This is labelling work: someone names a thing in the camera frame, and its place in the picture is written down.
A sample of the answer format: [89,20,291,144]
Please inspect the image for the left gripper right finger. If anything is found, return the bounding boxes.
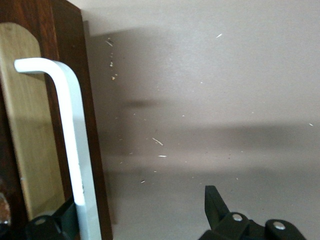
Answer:
[198,184,309,240]

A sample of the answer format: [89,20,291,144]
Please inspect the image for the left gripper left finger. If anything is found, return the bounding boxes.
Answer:
[24,196,81,240]

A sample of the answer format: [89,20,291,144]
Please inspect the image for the white drawer handle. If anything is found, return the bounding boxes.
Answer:
[13,57,98,240]

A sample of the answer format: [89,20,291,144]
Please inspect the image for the wooden drawer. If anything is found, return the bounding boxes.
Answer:
[0,0,114,240]

